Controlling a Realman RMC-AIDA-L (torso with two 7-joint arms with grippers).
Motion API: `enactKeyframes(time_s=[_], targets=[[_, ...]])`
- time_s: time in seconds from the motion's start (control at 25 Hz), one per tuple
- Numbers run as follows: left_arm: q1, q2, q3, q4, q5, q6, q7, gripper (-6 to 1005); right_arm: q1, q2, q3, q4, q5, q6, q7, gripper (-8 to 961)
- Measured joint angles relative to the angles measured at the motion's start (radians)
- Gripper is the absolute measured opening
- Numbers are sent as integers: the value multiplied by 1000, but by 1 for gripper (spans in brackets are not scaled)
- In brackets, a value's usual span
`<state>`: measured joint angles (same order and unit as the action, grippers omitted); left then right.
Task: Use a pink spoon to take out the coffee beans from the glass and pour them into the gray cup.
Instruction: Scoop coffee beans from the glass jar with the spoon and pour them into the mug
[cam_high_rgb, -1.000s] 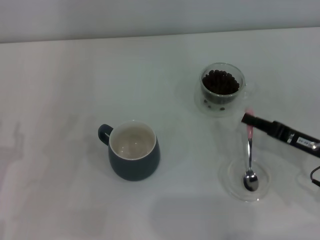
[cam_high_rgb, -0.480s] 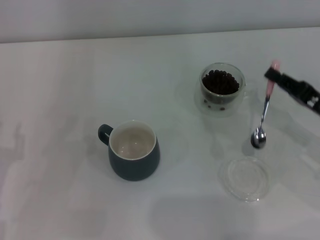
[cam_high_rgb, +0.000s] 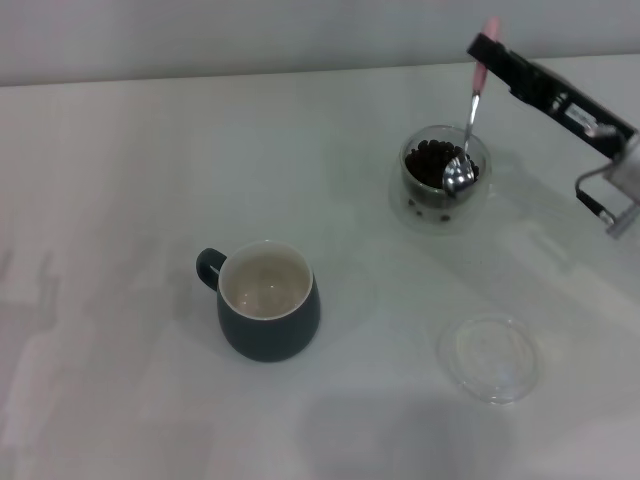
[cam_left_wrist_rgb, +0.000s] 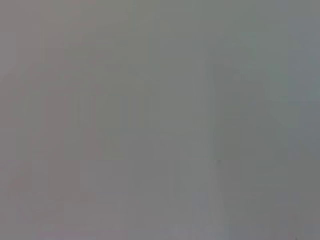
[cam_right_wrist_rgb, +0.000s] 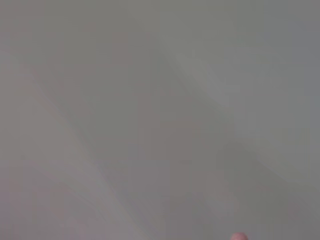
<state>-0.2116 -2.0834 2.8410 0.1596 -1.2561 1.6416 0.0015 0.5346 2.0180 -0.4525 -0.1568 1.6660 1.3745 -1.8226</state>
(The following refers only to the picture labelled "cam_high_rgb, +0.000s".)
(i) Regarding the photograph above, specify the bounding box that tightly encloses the pile of coffee beans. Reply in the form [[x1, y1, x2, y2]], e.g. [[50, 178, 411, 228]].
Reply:
[[403, 139, 481, 192]]

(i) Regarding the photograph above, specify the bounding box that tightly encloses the clear glass saucer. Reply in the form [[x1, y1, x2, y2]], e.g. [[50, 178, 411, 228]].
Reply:
[[388, 164, 496, 234]]

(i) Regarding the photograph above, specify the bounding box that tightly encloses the pink handled metal spoon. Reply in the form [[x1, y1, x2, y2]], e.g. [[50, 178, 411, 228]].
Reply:
[[442, 16, 502, 199]]

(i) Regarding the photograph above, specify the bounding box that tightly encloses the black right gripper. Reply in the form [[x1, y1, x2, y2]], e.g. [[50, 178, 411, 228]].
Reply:
[[466, 32, 640, 161]]

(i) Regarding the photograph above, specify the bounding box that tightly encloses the clear double-wall glass cup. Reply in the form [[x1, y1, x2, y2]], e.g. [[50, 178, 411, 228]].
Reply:
[[398, 124, 512, 211]]

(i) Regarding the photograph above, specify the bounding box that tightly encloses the dark gripper cable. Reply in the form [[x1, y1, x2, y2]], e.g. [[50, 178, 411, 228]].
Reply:
[[574, 167, 617, 222]]

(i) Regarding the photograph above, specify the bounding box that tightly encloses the dark green ceramic mug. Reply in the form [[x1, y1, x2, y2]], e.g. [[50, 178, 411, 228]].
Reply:
[[194, 239, 321, 364]]

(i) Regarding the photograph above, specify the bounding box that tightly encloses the small clear glass dish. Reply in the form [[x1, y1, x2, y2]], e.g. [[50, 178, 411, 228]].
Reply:
[[436, 312, 544, 407]]

